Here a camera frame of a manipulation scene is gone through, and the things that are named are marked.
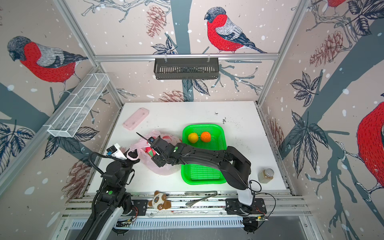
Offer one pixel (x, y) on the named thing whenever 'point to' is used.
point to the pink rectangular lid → (135, 118)
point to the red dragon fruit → (151, 152)
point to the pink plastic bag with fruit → (138, 150)
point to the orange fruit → (206, 137)
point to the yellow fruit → (193, 137)
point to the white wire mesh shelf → (71, 117)
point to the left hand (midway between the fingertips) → (135, 145)
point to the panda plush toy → (159, 201)
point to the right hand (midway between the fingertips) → (157, 156)
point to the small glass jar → (265, 175)
